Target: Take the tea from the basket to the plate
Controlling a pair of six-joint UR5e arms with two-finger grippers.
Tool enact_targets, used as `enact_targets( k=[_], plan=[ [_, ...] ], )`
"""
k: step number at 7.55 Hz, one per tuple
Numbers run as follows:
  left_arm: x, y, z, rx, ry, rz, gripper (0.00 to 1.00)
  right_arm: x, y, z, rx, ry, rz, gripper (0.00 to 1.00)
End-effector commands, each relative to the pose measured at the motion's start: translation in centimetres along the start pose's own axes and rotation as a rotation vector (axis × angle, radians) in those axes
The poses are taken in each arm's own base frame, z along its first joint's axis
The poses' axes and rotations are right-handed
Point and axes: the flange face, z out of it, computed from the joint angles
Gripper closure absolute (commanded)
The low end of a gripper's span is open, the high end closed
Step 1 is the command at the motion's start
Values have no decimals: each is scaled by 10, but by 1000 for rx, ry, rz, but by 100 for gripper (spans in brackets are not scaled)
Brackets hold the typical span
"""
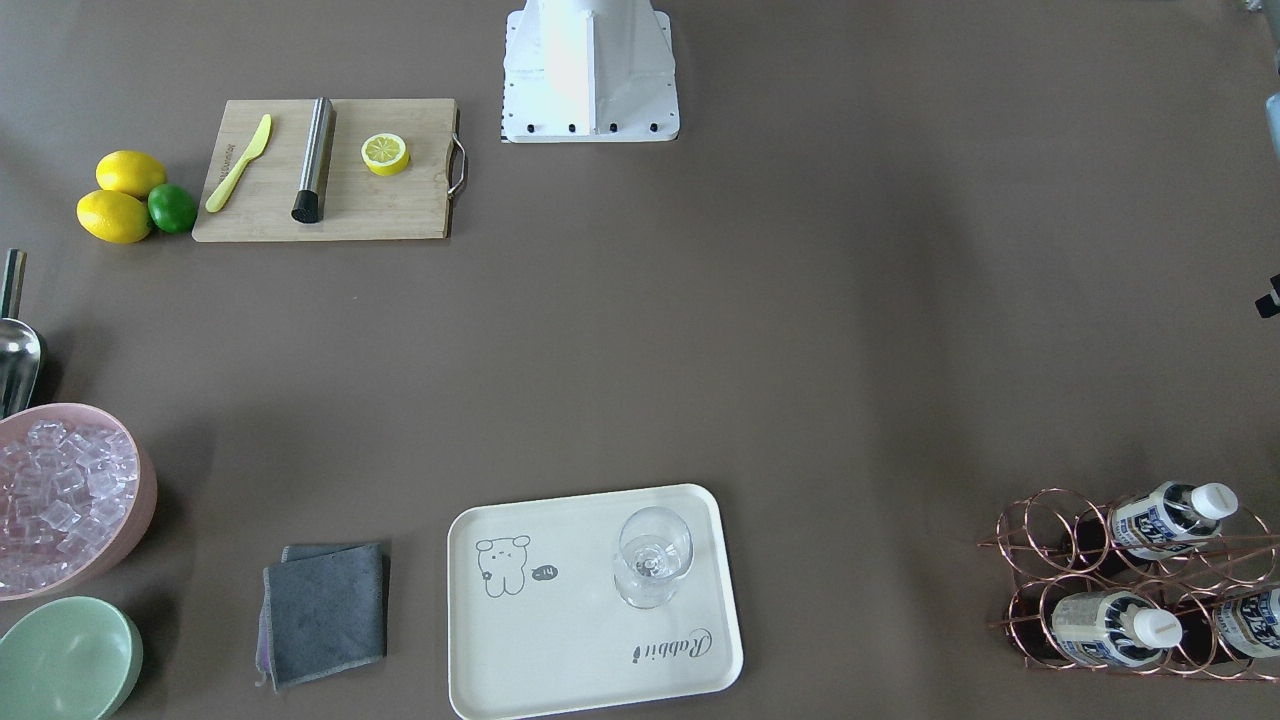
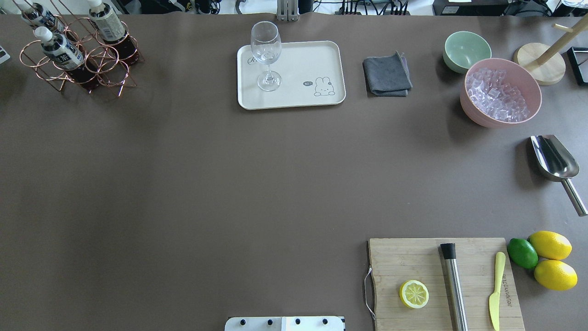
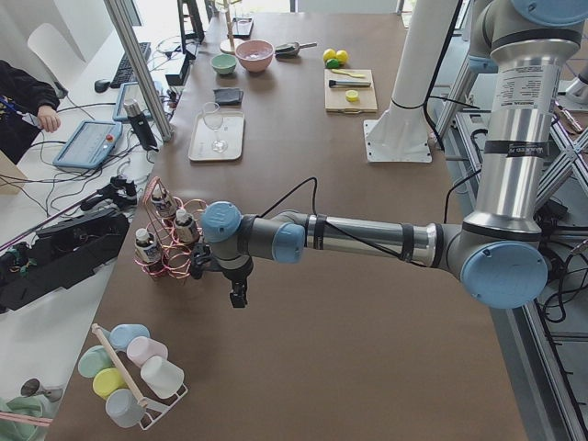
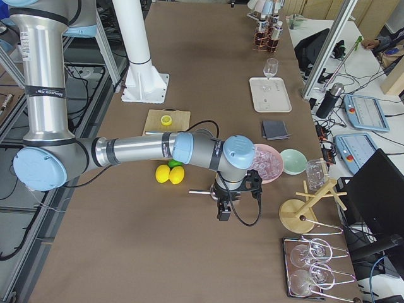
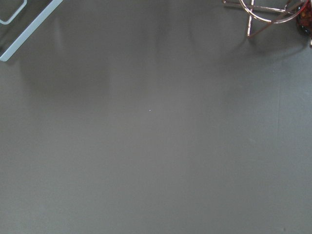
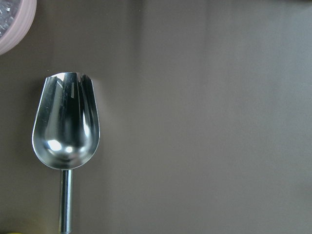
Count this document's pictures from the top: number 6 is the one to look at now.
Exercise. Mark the metal ice scoop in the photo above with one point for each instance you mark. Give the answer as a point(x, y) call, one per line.
point(66, 132)

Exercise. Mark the pink bowl with ice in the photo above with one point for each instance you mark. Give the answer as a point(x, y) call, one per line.
point(16, 18)

